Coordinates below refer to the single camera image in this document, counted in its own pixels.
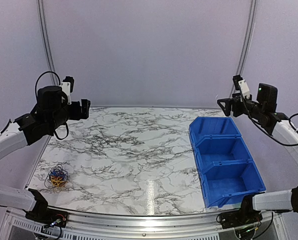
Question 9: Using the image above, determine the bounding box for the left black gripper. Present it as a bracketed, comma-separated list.
[48, 98, 90, 132]

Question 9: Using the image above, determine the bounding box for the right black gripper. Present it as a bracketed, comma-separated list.
[217, 92, 264, 120]

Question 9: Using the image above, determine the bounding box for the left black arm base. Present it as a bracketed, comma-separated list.
[25, 188, 68, 228]

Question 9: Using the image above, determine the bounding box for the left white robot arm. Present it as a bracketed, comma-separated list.
[0, 85, 91, 223]

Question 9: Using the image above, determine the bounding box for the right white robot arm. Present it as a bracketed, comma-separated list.
[217, 80, 298, 224]

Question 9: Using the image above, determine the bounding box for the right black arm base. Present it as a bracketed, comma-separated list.
[216, 195, 263, 229]

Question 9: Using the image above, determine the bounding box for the far blue storage bin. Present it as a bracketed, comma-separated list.
[189, 116, 242, 149]

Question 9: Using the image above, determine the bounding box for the blue storage bin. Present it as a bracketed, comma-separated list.
[189, 116, 242, 149]
[199, 160, 266, 208]
[193, 136, 253, 172]

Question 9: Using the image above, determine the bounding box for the middle blue storage bin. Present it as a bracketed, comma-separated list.
[193, 136, 253, 172]

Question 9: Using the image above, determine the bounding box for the near blue storage bin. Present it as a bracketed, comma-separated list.
[199, 160, 266, 208]

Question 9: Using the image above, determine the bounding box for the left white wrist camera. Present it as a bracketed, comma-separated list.
[61, 76, 74, 105]

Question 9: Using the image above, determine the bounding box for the right aluminium corner post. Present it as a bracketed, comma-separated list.
[236, 0, 258, 75]

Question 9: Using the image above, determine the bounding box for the aluminium corner post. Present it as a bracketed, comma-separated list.
[36, 0, 55, 72]
[236, 0, 258, 75]

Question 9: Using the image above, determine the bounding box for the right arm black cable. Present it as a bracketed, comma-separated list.
[240, 89, 298, 147]

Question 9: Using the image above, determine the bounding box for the left aluminium corner post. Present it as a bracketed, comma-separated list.
[36, 0, 55, 72]

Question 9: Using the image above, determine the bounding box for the aluminium front frame rail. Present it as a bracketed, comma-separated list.
[0, 207, 289, 240]

